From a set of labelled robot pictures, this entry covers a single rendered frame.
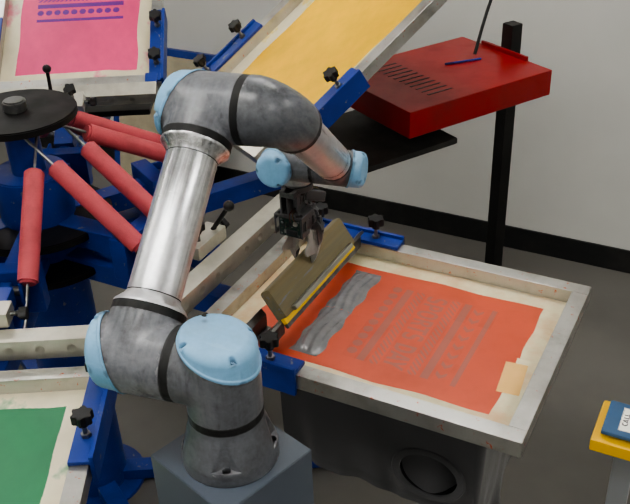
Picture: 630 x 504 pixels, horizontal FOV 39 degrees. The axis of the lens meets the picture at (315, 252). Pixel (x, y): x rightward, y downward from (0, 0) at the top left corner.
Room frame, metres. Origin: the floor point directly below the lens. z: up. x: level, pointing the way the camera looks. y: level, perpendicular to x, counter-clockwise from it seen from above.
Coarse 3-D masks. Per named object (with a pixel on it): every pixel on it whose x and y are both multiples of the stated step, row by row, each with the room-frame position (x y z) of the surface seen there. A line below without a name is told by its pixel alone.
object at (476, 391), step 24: (312, 312) 1.75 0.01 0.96; (288, 336) 1.66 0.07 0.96; (336, 336) 1.65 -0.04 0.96; (312, 360) 1.57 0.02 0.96; (336, 360) 1.56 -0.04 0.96; (360, 360) 1.56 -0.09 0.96; (480, 360) 1.54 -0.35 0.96; (504, 360) 1.54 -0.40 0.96; (384, 384) 1.47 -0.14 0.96; (408, 384) 1.47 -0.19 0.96; (432, 384) 1.47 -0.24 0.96; (480, 384) 1.46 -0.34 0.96; (480, 408) 1.39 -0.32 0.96
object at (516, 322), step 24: (336, 288) 1.85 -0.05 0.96; (384, 288) 1.84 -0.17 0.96; (408, 288) 1.83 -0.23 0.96; (432, 288) 1.83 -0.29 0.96; (456, 288) 1.83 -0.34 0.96; (360, 312) 1.74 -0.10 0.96; (504, 312) 1.72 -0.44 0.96; (528, 312) 1.71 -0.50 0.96; (504, 336) 1.62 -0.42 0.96; (528, 336) 1.62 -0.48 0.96
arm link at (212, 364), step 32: (192, 320) 1.07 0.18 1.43; (224, 320) 1.07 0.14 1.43; (192, 352) 1.00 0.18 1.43; (224, 352) 1.00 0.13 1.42; (256, 352) 1.02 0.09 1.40; (160, 384) 1.00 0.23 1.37; (192, 384) 0.99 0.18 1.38; (224, 384) 0.98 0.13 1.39; (256, 384) 1.01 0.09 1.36; (192, 416) 1.00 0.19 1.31; (224, 416) 0.98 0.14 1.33; (256, 416) 1.00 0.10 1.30
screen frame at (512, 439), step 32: (288, 256) 2.00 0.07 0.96; (384, 256) 1.97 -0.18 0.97; (416, 256) 1.93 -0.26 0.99; (448, 256) 1.92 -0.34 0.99; (256, 288) 1.85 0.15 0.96; (512, 288) 1.81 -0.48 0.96; (544, 288) 1.77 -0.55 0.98; (576, 288) 1.75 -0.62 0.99; (576, 320) 1.63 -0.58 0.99; (544, 352) 1.52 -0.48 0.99; (320, 384) 1.45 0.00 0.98; (352, 384) 1.44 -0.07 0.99; (544, 384) 1.41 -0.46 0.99; (416, 416) 1.35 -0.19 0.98; (448, 416) 1.33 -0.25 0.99; (512, 448) 1.25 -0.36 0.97
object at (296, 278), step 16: (336, 224) 1.92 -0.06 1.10; (336, 240) 1.88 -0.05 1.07; (352, 240) 1.92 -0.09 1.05; (304, 256) 1.77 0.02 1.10; (320, 256) 1.81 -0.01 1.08; (336, 256) 1.84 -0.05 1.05; (288, 272) 1.71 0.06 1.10; (304, 272) 1.74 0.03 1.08; (320, 272) 1.77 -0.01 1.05; (272, 288) 1.64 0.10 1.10; (288, 288) 1.67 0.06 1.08; (304, 288) 1.70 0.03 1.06; (272, 304) 1.63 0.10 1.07; (288, 304) 1.64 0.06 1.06
